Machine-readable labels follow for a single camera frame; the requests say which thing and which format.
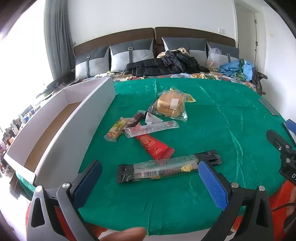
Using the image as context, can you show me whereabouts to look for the grey curtain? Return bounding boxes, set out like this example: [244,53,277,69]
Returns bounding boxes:
[44,0,75,80]

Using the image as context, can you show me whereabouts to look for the clear plastic bag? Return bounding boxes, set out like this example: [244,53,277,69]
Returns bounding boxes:
[206,48,222,72]

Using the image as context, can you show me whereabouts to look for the white triangular packet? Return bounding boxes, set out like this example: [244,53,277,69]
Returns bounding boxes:
[144,111,166,124]

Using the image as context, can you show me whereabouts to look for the clear red-white snack packet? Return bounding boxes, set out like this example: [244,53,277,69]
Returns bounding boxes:
[124,120,180,139]

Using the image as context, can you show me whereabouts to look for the brown headboard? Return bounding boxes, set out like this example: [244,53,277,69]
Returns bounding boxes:
[73,27,236,63]

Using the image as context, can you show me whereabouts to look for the dark chocolate bar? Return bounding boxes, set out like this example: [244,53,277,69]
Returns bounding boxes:
[126,111,146,128]

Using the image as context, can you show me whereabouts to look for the person's left hand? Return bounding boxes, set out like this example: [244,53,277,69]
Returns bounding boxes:
[98,227,147,241]

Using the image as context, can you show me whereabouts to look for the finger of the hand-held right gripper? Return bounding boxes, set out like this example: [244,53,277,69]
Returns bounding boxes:
[282,119,296,145]
[266,129,294,154]

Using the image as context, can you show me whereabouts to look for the white cardboard box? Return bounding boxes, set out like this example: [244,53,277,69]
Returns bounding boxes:
[3,76,116,200]

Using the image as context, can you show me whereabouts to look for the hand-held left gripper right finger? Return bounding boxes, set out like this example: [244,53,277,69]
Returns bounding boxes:
[198,161,274,241]

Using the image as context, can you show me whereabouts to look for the grey two-tone pillow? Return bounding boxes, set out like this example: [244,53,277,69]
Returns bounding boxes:
[74,44,111,79]
[161,37,207,66]
[206,41,240,63]
[109,38,155,72]

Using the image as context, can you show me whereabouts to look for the black puffer jacket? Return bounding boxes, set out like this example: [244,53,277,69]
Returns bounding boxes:
[124,50,210,76]

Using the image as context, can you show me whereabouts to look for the long black clear packet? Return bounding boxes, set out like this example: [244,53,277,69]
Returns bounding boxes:
[117,149,223,184]

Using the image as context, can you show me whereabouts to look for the clear bread packet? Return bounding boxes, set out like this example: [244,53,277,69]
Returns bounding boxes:
[148,91,188,122]

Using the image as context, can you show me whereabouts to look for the red snack packet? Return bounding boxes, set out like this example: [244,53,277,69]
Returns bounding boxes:
[135,134,175,160]

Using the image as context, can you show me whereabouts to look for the yellow biscuit packet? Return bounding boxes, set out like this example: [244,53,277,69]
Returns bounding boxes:
[104,117,132,143]

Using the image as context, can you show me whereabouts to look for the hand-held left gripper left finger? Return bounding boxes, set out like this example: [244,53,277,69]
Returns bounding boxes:
[25,159,103,241]

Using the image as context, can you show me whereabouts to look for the green cloth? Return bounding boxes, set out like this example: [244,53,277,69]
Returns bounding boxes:
[14,77,292,235]

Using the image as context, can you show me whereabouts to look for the blue clothes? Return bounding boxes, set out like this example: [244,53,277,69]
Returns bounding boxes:
[218,59,255,81]

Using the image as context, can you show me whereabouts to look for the dark backpack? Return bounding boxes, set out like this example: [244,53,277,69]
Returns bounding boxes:
[251,66,269,96]

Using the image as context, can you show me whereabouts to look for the grey phone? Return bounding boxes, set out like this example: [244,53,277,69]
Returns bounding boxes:
[258,98,281,116]

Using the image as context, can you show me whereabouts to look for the yellow brown snack packet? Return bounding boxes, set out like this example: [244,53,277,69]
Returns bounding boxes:
[169,88,196,103]

